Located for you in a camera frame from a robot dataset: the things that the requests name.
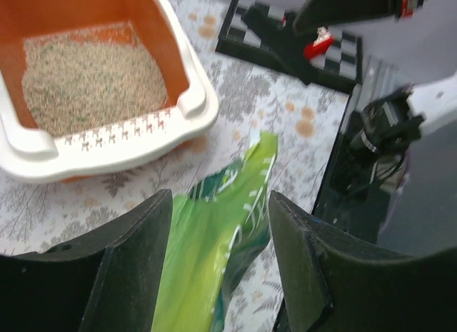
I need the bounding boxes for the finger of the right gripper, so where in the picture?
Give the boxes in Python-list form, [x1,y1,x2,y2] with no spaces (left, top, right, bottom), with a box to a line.
[293,0,398,34]
[244,5,311,84]

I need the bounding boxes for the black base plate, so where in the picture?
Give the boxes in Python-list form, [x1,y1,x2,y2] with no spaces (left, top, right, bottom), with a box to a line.
[313,85,423,243]

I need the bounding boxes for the red white small block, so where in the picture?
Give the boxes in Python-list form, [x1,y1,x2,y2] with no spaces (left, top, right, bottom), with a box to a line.
[303,26,334,60]

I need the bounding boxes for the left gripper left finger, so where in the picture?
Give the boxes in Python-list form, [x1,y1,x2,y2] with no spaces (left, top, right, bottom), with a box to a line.
[1,189,172,332]

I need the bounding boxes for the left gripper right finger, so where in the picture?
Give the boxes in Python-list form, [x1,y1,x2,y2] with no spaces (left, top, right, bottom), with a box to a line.
[268,191,456,331]

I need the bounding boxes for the green litter bag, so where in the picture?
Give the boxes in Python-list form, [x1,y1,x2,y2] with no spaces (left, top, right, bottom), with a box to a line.
[151,131,278,332]

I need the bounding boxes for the white orange litter box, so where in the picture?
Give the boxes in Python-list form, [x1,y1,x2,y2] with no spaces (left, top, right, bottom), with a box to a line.
[1,0,219,183]

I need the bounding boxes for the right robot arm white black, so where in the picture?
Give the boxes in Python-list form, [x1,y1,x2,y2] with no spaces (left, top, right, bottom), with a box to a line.
[241,0,456,155]

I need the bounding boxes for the cat litter granules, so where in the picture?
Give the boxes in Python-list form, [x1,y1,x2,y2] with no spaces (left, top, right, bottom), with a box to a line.
[21,25,168,137]

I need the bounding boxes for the checkerboard calibration board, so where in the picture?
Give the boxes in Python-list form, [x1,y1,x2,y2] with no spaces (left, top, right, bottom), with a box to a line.
[216,0,363,94]

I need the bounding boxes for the floral table mat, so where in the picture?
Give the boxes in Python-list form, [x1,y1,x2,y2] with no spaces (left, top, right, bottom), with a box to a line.
[1,0,347,331]

